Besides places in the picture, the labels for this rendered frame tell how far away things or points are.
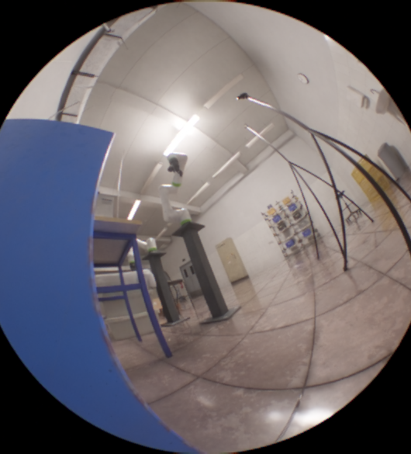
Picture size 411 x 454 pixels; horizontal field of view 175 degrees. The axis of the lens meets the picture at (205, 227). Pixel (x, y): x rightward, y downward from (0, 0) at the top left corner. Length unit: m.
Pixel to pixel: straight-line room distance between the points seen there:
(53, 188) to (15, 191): 0.05
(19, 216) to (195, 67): 4.37
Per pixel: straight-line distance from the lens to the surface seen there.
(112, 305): 1.51
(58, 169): 0.19
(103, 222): 0.73
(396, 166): 3.10
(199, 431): 0.39
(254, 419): 0.36
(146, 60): 4.24
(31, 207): 0.16
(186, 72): 4.32
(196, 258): 1.25
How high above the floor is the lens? 0.31
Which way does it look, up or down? 24 degrees up
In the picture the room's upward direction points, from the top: 22 degrees counter-clockwise
